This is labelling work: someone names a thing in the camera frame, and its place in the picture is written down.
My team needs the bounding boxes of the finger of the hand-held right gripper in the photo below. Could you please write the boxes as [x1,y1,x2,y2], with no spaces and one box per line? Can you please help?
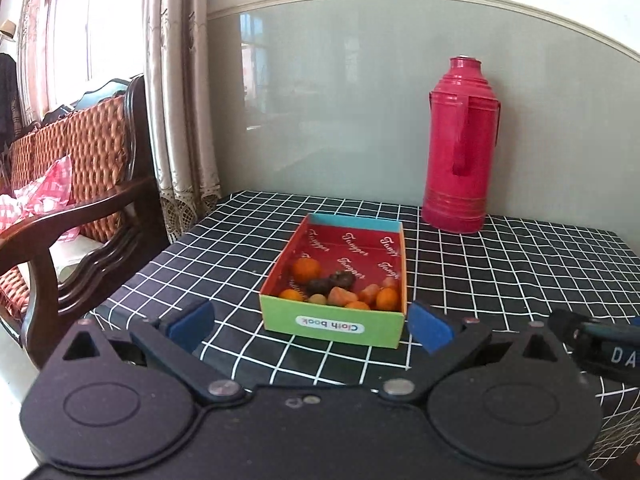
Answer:
[548,309,640,357]

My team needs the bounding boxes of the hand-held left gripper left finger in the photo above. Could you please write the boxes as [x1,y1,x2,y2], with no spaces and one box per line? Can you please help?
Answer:
[42,300,248,407]

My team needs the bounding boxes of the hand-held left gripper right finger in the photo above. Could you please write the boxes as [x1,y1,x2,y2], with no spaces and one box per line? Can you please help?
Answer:
[377,300,584,405]

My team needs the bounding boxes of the red printed cardboard box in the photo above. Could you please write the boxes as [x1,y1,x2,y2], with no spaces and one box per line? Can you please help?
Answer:
[259,212,406,350]

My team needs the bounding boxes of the black white checked tablecloth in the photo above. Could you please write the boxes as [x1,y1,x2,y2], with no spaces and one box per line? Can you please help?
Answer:
[82,190,640,472]

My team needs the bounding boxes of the pink red thermos flask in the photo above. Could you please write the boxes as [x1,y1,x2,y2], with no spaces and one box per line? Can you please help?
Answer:
[421,56,502,235]

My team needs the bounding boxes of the pink checked plastic bag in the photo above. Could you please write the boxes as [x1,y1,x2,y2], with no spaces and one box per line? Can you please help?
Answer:
[0,155,81,243]

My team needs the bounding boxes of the wooden sofa with woven back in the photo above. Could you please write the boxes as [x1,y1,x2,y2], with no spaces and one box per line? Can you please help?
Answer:
[0,74,172,370]

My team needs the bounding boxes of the beige lace curtain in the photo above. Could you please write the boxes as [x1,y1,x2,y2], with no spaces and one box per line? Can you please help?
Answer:
[142,0,224,247]

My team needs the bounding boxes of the dark hanging garment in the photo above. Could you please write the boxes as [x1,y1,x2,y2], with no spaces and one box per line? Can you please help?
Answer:
[0,52,21,136]

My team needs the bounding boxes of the window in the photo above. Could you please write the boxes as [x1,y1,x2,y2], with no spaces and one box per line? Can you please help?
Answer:
[17,0,151,127]

